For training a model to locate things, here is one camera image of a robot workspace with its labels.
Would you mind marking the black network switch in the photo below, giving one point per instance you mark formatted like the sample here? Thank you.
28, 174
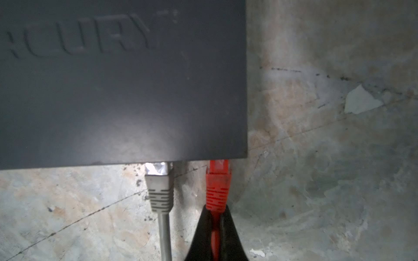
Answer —
87, 83

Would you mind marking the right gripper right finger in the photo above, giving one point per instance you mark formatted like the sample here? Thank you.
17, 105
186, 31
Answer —
231, 248

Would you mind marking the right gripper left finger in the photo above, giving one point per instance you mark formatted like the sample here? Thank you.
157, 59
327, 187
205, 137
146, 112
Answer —
200, 247

